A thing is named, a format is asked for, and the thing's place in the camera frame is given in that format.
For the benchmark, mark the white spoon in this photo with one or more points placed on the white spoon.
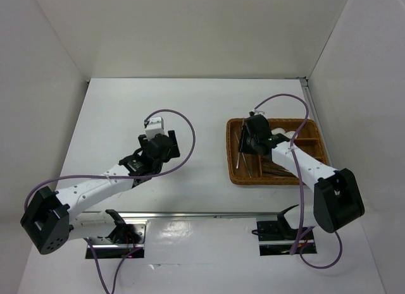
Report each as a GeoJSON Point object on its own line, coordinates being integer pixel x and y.
{"type": "Point", "coordinates": [291, 135]}
{"type": "Point", "coordinates": [277, 131]}

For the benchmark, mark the aluminium rail right side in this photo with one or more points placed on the aluminium rail right side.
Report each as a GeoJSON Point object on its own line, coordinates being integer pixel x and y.
{"type": "Point", "coordinates": [313, 114]}

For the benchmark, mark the aluminium rail front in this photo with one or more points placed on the aluminium rail front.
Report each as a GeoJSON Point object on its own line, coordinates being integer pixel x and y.
{"type": "Point", "coordinates": [198, 215]}

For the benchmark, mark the brown wicker divided tray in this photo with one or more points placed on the brown wicker divided tray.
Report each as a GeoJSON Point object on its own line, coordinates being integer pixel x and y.
{"type": "Point", "coordinates": [309, 140]}

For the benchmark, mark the aluminium rail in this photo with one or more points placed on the aluminium rail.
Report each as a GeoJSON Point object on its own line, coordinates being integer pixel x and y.
{"type": "Point", "coordinates": [313, 114]}
{"type": "Point", "coordinates": [198, 215]}

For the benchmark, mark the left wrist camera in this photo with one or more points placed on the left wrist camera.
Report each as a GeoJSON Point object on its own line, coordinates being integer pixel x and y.
{"type": "Point", "coordinates": [154, 126]}

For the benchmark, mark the long silver chopstick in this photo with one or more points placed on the long silver chopstick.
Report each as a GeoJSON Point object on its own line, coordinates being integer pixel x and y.
{"type": "Point", "coordinates": [242, 156]}

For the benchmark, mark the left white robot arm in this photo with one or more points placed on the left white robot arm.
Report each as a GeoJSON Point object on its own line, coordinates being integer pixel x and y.
{"type": "Point", "coordinates": [54, 217]}

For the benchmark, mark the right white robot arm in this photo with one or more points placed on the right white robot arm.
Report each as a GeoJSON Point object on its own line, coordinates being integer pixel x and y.
{"type": "Point", "coordinates": [336, 197]}

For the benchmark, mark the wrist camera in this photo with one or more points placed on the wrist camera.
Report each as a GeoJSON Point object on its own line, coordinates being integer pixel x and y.
{"type": "Point", "coordinates": [255, 112]}
{"type": "Point", "coordinates": [154, 126]}

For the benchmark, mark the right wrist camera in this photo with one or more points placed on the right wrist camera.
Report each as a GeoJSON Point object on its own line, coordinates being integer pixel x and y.
{"type": "Point", "coordinates": [255, 112]}

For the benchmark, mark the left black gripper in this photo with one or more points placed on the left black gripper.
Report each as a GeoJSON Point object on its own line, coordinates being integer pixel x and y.
{"type": "Point", "coordinates": [174, 152]}

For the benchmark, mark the black knife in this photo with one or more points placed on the black knife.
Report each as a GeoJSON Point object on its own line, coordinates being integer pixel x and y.
{"type": "Point", "coordinates": [276, 172]}

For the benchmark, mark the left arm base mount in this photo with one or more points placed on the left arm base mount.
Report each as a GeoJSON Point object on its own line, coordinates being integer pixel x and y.
{"type": "Point", "coordinates": [125, 235]}

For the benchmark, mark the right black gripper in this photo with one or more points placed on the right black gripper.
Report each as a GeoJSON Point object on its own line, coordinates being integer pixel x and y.
{"type": "Point", "coordinates": [243, 146]}

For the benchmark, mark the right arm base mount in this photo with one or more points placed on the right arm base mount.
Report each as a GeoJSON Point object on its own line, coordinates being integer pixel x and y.
{"type": "Point", "coordinates": [275, 236]}

